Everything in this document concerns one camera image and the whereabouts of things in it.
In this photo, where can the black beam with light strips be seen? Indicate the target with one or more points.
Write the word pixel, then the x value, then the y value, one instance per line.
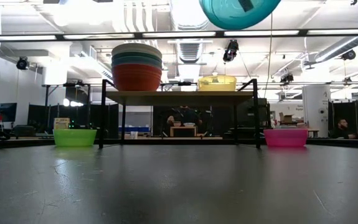
pixel 220 33

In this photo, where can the black table mat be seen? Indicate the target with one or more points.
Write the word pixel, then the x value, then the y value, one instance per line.
pixel 178 186

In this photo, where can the black partition panel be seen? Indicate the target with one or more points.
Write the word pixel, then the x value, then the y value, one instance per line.
pixel 41 119

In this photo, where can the black hanging camera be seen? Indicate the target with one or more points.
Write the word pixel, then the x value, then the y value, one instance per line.
pixel 230 51

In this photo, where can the small yellow translucent bowl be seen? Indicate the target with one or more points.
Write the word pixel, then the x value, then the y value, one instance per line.
pixel 217 84

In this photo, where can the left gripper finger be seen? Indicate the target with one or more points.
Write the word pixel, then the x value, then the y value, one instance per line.
pixel 246 5

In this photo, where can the small green translucent bowl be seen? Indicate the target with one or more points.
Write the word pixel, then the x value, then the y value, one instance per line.
pixel 74 138

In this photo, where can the yellow cardboard box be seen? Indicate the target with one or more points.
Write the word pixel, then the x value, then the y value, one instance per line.
pixel 62 124

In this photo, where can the large teal bowl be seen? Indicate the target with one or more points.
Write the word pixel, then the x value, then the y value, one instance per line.
pixel 136 56

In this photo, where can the small blue translucent bowl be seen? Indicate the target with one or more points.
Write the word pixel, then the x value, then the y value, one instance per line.
pixel 225 15

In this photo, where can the large blue bowl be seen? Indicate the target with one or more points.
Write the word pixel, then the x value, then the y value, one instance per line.
pixel 136 61

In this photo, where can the large red bowl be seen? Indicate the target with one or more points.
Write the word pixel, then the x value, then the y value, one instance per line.
pixel 136 77

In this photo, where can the black round ceiling fixture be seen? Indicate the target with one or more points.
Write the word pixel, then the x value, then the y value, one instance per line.
pixel 348 55

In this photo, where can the person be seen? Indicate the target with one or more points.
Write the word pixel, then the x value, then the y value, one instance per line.
pixel 185 116
pixel 342 127

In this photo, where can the small pink translucent bowl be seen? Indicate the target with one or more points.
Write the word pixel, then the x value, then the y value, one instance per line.
pixel 286 138

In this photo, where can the large white bowl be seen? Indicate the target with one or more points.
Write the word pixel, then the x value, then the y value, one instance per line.
pixel 136 48

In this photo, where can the white round column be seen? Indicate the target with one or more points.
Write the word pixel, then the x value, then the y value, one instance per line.
pixel 315 105

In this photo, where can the brown cardboard box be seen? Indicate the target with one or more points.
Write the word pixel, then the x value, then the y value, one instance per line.
pixel 287 119

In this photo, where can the small background wooden shelf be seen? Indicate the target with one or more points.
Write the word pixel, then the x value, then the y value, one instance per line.
pixel 183 127

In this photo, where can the dark background monitor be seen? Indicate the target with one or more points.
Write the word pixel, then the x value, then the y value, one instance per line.
pixel 4 112

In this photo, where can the wooden shelf with black legs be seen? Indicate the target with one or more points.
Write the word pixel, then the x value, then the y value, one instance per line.
pixel 178 98

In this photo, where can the black ceiling spotlight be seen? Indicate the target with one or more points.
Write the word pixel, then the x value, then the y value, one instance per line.
pixel 22 63

